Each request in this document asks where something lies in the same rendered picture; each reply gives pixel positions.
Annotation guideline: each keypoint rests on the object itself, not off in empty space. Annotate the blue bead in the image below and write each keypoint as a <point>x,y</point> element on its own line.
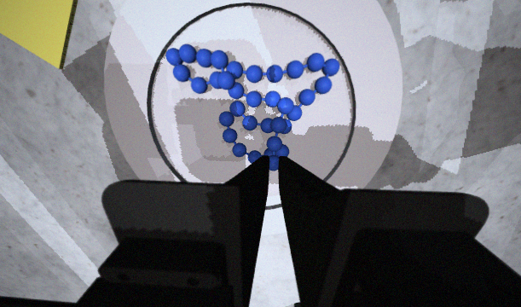
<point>237,108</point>
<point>295,69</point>
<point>278,125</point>
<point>219,59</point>
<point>285,105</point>
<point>237,91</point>
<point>316,62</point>
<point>268,152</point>
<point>332,67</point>
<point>181,72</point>
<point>323,85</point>
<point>213,80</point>
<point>289,127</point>
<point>265,125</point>
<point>203,58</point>
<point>229,135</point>
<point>274,73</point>
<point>198,85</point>
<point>239,149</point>
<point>253,156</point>
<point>284,151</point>
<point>306,97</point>
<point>273,163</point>
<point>188,53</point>
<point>253,99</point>
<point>235,68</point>
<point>226,118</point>
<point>172,56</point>
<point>249,122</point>
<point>225,80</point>
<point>274,143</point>
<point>272,98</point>
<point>254,73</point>
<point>295,114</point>

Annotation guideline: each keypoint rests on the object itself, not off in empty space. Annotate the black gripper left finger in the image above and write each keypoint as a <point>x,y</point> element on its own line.
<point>230,213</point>

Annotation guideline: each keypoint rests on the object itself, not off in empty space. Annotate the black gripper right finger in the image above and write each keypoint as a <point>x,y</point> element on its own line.
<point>322,221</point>

